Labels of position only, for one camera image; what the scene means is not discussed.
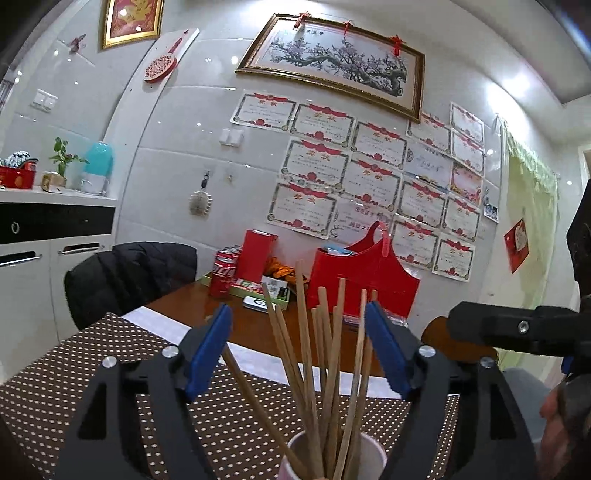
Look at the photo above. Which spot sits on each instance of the hanging round brush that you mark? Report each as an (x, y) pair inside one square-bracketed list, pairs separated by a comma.
[(201, 203)]

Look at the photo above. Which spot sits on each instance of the wooden dining table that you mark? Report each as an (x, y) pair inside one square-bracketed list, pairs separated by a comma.
[(258, 327)]

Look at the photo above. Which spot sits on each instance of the pile of wooden chopsticks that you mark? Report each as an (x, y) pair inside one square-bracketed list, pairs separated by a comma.
[(323, 415)]

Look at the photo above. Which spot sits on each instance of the white wall switch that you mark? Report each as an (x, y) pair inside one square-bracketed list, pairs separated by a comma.
[(231, 137)]

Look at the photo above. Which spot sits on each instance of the wooden chair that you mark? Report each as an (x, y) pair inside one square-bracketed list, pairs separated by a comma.
[(436, 339)]

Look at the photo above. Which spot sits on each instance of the framed red gold picture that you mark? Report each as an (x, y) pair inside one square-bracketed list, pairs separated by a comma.
[(134, 21)]

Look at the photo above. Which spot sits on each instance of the red cola can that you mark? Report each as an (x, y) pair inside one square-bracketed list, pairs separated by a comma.
[(221, 279), (229, 254)]

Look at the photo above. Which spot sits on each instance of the white sideboard cabinet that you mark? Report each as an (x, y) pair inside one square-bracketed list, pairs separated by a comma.
[(55, 277)]

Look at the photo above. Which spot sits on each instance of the person's right hand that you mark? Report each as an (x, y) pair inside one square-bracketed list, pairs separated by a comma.
[(554, 429)]

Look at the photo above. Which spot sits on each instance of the red round hanging ornament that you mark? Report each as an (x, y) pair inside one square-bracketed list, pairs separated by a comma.
[(159, 67)]

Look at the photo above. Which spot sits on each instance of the black jacket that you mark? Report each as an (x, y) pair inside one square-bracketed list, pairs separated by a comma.
[(134, 277)]

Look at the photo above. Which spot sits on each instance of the chair with grey cover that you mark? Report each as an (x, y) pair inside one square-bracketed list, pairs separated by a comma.
[(521, 392)]

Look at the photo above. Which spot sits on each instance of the small wall photo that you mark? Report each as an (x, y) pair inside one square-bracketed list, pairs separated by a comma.
[(490, 212)]

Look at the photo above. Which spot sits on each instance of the white flat device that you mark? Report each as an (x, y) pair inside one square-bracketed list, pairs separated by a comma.
[(256, 303)]

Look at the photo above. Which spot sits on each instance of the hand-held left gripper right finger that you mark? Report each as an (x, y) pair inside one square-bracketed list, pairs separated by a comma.
[(385, 355)]

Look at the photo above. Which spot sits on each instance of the brown polka dot tablecloth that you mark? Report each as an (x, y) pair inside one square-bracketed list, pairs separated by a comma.
[(240, 429)]

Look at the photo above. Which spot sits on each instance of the teal humidifier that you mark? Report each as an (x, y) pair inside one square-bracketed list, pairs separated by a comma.
[(98, 166)]

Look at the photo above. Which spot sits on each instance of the pink cup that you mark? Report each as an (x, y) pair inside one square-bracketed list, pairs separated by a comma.
[(375, 454)]

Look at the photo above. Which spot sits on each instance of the green tray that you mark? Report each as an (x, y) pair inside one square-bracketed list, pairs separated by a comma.
[(249, 289)]

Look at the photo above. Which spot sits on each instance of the group of award certificates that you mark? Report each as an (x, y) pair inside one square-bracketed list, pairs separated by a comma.
[(318, 161)]

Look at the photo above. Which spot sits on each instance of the framed plum blossom painting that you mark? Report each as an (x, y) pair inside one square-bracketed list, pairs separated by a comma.
[(332, 60)]

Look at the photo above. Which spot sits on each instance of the red box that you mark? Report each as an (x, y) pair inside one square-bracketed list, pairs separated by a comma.
[(254, 256)]

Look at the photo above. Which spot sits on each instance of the double light switch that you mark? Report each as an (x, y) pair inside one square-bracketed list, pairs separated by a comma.
[(45, 100)]

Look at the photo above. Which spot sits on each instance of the white table cloth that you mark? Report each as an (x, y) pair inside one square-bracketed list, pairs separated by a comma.
[(161, 323)]

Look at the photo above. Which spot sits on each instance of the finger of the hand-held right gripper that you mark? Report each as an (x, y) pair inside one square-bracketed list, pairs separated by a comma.
[(503, 325)]

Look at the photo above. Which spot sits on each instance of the potted plant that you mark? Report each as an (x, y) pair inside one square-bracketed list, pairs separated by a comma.
[(60, 159)]

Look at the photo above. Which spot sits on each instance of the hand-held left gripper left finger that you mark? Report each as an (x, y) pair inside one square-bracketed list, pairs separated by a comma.
[(210, 355)]

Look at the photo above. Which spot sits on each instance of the red storage basket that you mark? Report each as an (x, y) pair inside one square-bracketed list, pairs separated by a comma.
[(16, 177)]

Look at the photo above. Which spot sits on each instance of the orange snack packets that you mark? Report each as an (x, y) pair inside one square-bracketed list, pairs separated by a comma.
[(281, 267)]

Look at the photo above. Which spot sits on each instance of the butterfly wall ornament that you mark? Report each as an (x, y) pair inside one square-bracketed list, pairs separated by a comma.
[(77, 42)]

